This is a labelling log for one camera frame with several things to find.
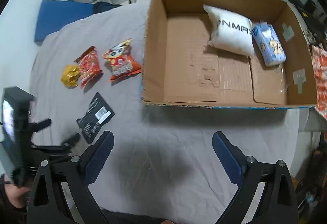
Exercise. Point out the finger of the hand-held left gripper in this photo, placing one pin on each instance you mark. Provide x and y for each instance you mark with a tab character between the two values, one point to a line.
72	141
43	124

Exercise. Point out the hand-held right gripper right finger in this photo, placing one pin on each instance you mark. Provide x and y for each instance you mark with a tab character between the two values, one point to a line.
227	160

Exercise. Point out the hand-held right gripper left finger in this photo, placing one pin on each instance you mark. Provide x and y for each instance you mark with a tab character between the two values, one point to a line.
99	157

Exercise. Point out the black snack packet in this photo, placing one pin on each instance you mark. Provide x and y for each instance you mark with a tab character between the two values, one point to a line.
95	116

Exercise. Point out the large cardboard box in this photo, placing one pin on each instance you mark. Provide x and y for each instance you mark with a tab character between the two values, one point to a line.
184	60

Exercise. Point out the person's left hand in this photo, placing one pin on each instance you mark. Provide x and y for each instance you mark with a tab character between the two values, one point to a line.
16	194

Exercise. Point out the yellow snack packet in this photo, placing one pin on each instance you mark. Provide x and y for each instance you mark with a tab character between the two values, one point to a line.
69	77

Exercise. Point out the red snack packet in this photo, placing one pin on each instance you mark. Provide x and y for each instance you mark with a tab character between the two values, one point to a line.
89	68

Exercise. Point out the orange panda snack packet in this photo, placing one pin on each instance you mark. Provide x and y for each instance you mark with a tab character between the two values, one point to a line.
121	61

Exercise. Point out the blue cushion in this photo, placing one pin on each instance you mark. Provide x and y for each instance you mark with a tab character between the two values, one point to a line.
61	18

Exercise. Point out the light blue tissue pack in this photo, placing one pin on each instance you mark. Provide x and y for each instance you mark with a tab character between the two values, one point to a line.
270	47

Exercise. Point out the orange patterned cloth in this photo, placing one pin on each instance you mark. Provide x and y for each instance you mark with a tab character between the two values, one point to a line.
321	78

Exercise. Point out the white puffy packet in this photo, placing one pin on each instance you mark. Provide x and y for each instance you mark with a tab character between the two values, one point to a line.
230	32

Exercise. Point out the dark blue cloth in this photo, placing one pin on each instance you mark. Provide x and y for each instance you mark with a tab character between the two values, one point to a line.
104	6

